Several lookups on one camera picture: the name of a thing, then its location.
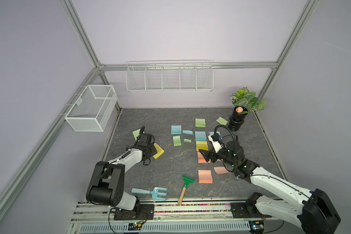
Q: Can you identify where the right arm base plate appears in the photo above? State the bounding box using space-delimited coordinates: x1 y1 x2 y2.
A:
230 202 267 219

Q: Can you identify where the black glossy vase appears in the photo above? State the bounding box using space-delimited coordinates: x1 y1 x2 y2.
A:
228 106 248 132

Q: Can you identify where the green garden rake wooden handle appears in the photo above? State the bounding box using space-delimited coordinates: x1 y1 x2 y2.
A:
177 175 195 205

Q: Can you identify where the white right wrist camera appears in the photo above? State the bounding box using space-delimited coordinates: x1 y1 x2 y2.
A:
208 135 223 153

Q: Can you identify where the light green memo pad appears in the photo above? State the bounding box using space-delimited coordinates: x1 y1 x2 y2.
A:
132 129 140 140

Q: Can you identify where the light blue memo pad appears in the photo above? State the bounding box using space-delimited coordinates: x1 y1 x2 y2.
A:
171 125 182 135

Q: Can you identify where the light blue garden fork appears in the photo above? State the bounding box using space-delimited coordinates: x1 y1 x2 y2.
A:
131 187 168 201

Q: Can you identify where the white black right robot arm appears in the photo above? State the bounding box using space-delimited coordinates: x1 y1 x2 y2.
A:
199 141 341 234

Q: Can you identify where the pink memo pad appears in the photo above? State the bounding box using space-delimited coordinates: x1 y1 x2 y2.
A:
198 170 213 184
198 152 210 163

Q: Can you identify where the yellow fanned memo pad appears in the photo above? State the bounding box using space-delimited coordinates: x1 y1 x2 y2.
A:
153 143 164 159

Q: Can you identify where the green artificial plant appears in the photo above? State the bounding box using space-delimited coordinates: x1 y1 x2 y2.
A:
230 87 267 115

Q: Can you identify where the white wire side basket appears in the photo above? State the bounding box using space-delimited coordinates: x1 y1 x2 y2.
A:
61 85 118 132

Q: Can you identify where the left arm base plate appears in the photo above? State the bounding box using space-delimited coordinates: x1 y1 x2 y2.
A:
114 204 155 221

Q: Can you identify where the white wire shelf basket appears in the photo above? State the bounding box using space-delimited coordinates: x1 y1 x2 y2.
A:
126 60 214 92

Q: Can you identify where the torn green memo page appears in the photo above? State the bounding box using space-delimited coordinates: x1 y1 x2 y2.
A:
216 117 228 125

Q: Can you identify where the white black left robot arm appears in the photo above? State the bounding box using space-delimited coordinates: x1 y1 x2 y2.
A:
86 133 156 211

